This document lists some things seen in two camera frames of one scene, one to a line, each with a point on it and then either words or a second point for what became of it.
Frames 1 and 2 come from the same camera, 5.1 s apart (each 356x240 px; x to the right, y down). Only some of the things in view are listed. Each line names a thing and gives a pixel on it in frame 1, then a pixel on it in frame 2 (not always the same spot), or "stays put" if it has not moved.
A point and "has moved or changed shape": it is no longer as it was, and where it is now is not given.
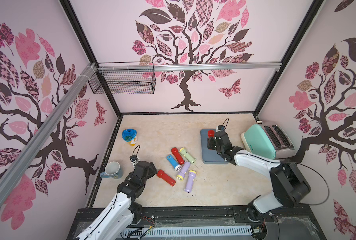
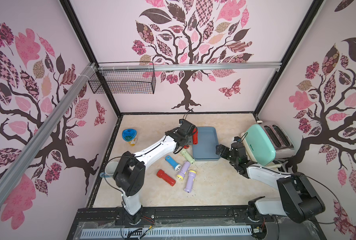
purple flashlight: (189, 186) stays put
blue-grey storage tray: (210, 156) has moved or changed shape
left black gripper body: (151, 174) → (188, 140)
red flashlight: (175, 151) → (195, 133)
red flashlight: (162, 175) stays put
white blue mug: (113, 170) stays put
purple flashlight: (181, 174) stays put
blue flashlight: (173, 162) stays put
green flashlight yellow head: (184, 153) stays put
